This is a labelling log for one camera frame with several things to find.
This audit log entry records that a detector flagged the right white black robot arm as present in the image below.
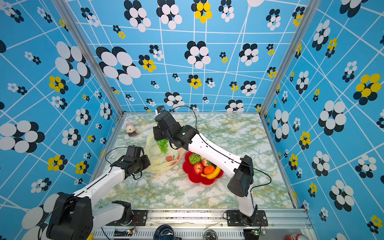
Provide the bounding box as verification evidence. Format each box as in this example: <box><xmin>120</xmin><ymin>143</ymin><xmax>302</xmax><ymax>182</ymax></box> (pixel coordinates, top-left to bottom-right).
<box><xmin>154</xmin><ymin>110</ymin><xmax>255</xmax><ymax>218</ymax></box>

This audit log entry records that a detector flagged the red can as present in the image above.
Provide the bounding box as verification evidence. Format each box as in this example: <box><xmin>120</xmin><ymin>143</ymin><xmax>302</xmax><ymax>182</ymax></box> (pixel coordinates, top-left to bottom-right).
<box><xmin>284</xmin><ymin>234</ymin><xmax>309</xmax><ymax>240</ymax></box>

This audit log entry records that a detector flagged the fake yellow banana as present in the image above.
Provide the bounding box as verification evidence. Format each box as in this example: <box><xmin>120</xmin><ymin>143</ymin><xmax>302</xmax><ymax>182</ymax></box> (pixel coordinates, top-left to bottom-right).
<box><xmin>201</xmin><ymin>167</ymin><xmax>221</xmax><ymax>180</ymax></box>

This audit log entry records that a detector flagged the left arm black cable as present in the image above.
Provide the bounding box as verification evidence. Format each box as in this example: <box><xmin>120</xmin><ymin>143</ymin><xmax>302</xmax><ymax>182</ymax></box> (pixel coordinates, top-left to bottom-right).
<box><xmin>104</xmin><ymin>146</ymin><xmax>128</xmax><ymax>169</ymax></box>

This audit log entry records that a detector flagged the aluminium corner post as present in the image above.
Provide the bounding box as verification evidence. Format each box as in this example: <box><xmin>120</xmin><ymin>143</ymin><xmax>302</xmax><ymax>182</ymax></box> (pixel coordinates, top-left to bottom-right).
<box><xmin>260</xmin><ymin>0</ymin><xmax>321</xmax><ymax>117</ymax></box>
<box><xmin>52</xmin><ymin>1</ymin><xmax>124</xmax><ymax>117</ymax></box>

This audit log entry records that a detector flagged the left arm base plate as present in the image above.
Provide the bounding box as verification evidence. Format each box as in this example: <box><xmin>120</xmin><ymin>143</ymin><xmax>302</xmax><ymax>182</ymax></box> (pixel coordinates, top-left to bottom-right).
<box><xmin>107</xmin><ymin>209</ymin><xmax>149</xmax><ymax>227</ymax></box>

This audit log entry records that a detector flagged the fake red apple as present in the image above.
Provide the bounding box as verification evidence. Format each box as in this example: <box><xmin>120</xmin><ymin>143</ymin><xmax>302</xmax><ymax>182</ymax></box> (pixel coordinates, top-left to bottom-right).
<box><xmin>193</xmin><ymin>163</ymin><xmax>204</xmax><ymax>176</ymax></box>

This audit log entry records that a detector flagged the fake green grapes bunch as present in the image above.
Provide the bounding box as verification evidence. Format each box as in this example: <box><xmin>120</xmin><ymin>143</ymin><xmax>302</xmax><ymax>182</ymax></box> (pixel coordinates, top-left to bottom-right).
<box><xmin>157</xmin><ymin>139</ymin><xmax>169</xmax><ymax>154</ymax></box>

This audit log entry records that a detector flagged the left aluminium corner post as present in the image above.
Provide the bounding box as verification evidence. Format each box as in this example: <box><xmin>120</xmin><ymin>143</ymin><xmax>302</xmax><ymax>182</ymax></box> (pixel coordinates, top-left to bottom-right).
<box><xmin>52</xmin><ymin>1</ymin><xmax>124</xmax><ymax>117</ymax></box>

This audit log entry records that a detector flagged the translucent yellowish plastic bag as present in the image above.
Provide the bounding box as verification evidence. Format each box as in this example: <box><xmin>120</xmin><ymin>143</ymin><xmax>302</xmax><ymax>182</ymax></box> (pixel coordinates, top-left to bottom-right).
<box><xmin>144</xmin><ymin>126</ymin><xmax>187</xmax><ymax>174</ymax></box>

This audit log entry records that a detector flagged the right aluminium corner post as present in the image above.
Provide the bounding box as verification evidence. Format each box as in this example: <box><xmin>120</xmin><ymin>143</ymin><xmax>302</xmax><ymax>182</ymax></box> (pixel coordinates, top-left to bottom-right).
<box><xmin>260</xmin><ymin>0</ymin><xmax>321</xmax><ymax>117</ymax></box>

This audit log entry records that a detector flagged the aluminium front rail frame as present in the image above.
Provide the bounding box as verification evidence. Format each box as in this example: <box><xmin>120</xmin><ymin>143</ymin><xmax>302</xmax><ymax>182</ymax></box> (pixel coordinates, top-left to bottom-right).
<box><xmin>75</xmin><ymin>207</ymin><xmax>318</xmax><ymax>240</ymax></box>

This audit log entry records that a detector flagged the black round camera lens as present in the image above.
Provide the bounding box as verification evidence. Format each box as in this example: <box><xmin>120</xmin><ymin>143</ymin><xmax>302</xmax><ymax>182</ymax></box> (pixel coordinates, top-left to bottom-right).
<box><xmin>153</xmin><ymin>224</ymin><xmax>176</xmax><ymax>240</ymax></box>

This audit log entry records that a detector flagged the red flower-shaped plate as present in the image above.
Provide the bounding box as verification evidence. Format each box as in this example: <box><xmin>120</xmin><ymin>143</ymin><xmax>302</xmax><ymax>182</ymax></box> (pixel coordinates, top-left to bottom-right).
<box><xmin>183</xmin><ymin>152</ymin><xmax>224</xmax><ymax>186</ymax></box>

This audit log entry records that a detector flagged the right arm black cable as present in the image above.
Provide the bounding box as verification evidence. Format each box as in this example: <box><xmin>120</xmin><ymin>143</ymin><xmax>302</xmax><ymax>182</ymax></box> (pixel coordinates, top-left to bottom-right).
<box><xmin>169</xmin><ymin>104</ymin><xmax>199</xmax><ymax>130</ymax></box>

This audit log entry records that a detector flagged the fake green custard apple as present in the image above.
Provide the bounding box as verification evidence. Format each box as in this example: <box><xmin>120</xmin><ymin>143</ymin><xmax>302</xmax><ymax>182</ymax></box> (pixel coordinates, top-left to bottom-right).
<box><xmin>189</xmin><ymin>153</ymin><xmax>202</xmax><ymax>165</ymax></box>

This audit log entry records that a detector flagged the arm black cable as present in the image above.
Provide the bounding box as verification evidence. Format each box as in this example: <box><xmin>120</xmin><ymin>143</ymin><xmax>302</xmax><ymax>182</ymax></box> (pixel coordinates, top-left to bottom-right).
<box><xmin>104</xmin><ymin>146</ymin><xmax>128</xmax><ymax>169</ymax></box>
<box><xmin>169</xmin><ymin>104</ymin><xmax>199</xmax><ymax>130</ymax></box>

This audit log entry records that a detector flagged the fake orange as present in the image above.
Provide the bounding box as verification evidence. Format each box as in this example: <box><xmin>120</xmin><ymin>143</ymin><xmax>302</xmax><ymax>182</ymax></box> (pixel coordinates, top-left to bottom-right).
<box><xmin>204</xmin><ymin>165</ymin><xmax>216</xmax><ymax>175</ymax></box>

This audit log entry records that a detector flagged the fake red strawberry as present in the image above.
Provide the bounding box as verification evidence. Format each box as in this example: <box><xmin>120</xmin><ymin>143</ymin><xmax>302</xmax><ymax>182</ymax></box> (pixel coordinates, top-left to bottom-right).
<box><xmin>201</xmin><ymin>159</ymin><xmax>212</xmax><ymax>167</ymax></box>

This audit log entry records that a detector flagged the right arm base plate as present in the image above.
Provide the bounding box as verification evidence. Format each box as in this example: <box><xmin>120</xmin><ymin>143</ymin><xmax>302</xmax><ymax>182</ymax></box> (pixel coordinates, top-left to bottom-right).
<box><xmin>223</xmin><ymin>210</ymin><xmax>269</xmax><ymax>227</ymax></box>

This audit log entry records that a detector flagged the small pink roll object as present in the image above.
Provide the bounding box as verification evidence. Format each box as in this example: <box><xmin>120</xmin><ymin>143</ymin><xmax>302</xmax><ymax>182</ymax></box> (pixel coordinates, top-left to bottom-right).
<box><xmin>125</xmin><ymin>123</ymin><xmax>137</xmax><ymax>137</ymax></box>

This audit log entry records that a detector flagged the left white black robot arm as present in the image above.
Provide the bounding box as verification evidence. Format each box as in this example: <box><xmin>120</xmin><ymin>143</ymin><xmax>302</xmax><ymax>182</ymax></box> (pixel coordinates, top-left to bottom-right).
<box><xmin>44</xmin><ymin>146</ymin><xmax>151</xmax><ymax>240</ymax></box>

